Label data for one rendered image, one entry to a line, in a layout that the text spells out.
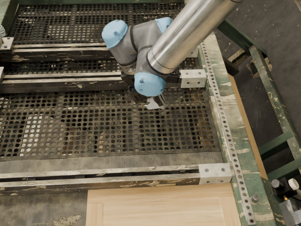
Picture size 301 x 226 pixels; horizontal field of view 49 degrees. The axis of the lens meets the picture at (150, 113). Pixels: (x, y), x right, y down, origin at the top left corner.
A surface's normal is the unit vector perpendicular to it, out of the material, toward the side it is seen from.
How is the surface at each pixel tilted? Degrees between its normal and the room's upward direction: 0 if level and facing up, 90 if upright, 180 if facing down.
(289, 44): 0
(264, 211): 51
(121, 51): 84
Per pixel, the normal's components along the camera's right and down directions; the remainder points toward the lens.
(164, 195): 0.02, -0.65
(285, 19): -0.76, -0.39
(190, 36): -0.26, 0.76
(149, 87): -0.07, 0.85
